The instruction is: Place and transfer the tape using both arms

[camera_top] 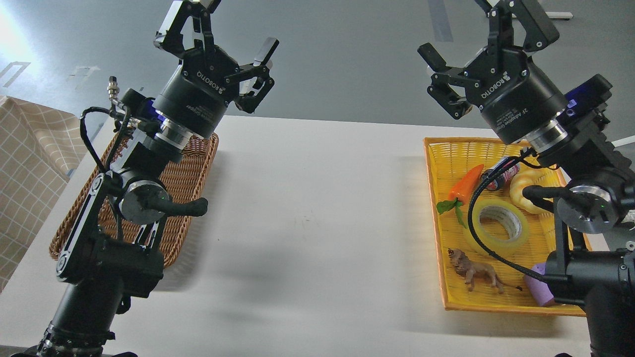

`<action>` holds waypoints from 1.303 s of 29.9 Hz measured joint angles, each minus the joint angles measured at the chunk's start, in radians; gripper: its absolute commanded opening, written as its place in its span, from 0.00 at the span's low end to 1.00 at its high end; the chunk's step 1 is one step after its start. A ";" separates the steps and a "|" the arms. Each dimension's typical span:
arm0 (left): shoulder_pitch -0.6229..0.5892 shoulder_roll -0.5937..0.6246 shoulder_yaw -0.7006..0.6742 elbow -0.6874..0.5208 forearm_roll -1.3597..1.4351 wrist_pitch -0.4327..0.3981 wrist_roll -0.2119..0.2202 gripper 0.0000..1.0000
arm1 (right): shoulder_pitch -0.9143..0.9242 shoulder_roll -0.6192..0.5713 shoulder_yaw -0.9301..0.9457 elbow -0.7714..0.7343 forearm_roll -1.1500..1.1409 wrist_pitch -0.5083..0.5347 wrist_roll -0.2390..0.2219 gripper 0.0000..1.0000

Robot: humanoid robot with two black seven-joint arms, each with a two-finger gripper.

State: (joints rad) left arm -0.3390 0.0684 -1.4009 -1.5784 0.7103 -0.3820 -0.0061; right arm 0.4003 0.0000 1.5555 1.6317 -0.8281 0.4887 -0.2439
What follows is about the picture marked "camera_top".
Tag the purple foam block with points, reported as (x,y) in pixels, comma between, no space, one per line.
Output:
(540,291)

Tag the small purple can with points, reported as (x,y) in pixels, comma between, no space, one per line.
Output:
(503,178)

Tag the brown toy lion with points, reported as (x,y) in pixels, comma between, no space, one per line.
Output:
(470,270)

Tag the beige checkered cloth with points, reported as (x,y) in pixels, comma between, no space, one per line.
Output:
(39,148)

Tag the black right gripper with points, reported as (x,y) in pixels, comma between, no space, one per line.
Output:
(513,95)

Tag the yellow tape roll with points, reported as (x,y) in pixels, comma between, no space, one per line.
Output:
(501,226)

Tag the white stand base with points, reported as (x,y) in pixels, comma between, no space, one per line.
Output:
(553,15)

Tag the toy croissant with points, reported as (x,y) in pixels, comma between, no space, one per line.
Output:
(522,180)

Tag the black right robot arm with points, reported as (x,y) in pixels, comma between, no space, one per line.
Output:
(599,196)

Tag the orange toy carrot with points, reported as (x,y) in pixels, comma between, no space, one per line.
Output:
(460,194)

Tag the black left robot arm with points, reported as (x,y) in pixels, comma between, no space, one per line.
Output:
(112,252)

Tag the white table leg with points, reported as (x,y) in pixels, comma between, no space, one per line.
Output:
(624,141)

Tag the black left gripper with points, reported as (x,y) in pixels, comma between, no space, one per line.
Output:
(201,84)

